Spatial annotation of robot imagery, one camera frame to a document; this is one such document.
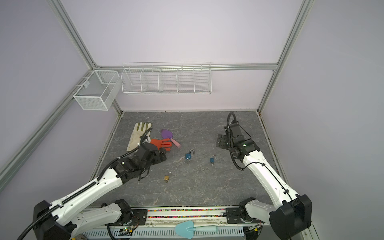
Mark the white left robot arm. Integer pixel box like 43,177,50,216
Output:
18,130,167,240

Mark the white slotted cable duct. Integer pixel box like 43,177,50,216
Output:
83,226,245,240

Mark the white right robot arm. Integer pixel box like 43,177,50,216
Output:
216,112,313,240

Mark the white wire shelf basket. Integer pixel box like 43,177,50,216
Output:
121,62,212,95

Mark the cream and green work glove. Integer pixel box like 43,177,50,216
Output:
127,122,152,152

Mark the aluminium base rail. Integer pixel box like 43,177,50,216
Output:
61,204,313,227

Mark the white mesh box basket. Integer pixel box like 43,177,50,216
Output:
74,70,122,111

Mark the teal garden trowel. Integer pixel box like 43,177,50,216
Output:
175,221,218,239

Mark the purple garden trowel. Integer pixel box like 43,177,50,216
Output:
161,129,182,148

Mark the red rubber glove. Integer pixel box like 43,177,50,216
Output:
151,139,173,152

